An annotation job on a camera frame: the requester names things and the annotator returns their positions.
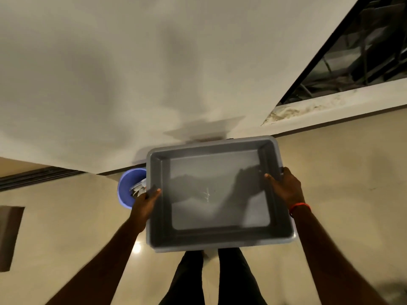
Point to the person's right forearm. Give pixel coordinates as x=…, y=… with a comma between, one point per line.
x=334, y=257

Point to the blue plastic bucket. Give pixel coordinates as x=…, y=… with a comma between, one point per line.
x=127, y=187

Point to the person's dark trousers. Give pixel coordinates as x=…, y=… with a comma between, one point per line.
x=210, y=279

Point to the person's left hand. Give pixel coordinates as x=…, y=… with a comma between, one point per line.
x=145, y=209

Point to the black metal grille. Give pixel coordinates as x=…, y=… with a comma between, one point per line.
x=356, y=50

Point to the white paper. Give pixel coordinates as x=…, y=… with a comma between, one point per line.
x=138, y=187

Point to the striped brown rug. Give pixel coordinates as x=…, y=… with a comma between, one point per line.
x=9, y=238

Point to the person's left forearm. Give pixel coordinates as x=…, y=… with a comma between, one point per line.
x=95, y=270

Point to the red wrist thread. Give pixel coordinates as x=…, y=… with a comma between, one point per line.
x=299, y=207

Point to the person's right hand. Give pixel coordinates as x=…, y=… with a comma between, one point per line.
x=286, y=187

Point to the grey plastic tray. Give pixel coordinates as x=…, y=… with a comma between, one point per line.
x=216, y=193

